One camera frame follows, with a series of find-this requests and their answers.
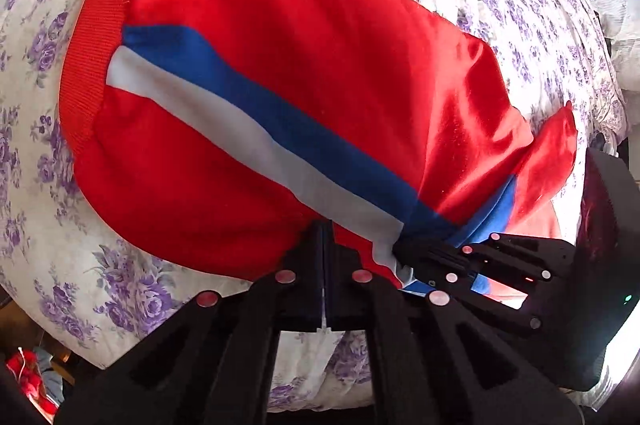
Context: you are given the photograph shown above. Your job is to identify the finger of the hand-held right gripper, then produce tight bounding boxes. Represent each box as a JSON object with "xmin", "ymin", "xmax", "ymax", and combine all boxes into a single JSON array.
[
  {"xmin": 392, "ymin": 232, "xmax": 574, "ymax": 282},
  {"xmin": 398, "ymin": 259, "xmax": 545, "ymax": 339}
]

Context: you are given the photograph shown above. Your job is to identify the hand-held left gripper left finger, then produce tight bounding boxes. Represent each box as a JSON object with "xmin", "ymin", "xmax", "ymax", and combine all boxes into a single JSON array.
[{"xmin": 54, "ymin": 220, "xmax": 327, "ymax": 425}]

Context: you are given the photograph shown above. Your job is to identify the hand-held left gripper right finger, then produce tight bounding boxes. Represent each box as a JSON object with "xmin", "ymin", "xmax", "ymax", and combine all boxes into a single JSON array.
[{"xmin": 325, "ymin": 222, "xmax": 584, "ymax": 425}]

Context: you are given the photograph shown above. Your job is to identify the red pants with striped side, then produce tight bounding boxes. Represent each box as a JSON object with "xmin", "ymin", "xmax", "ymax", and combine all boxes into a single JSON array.
[{"xmin": 58, "ymin": 0, "xmax": 579, "ymax": 302}]

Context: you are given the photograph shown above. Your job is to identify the red cloth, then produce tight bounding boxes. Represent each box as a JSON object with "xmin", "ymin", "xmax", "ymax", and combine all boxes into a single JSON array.
[{"xmin": 4, "ymin": 347, "xmax": 62, "ymax": 417}]

